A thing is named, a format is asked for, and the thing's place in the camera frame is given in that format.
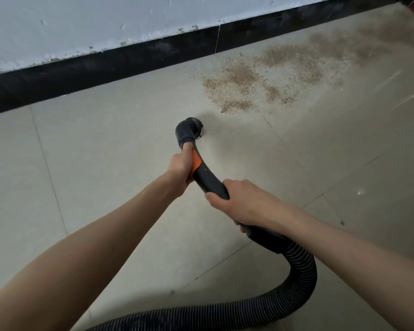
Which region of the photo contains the person's right hand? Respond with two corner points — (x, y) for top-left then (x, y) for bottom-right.
(204, 179), (294, 235)

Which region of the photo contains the person's left hand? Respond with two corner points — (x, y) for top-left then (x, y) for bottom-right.
(164, 142), (196, 199)

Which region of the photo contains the black orange vacuum handle nozzle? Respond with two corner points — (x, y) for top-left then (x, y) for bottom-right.
(175, 117), (294, 255)

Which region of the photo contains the person's right forearm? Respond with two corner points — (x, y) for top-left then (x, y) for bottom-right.
(286, 203), (414, 331)

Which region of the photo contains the person's left forearm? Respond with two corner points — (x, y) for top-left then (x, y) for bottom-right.
(0, 170), (180, 331)

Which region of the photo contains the scattered brown sawdust patch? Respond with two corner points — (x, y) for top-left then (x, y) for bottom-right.
(201, 17), (414, 114)

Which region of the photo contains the black skirting board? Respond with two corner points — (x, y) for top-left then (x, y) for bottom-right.
(0, 0), (413, 117)

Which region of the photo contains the black ribbed vacuum hose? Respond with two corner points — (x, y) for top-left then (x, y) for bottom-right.
(84, 239), (318, 331)

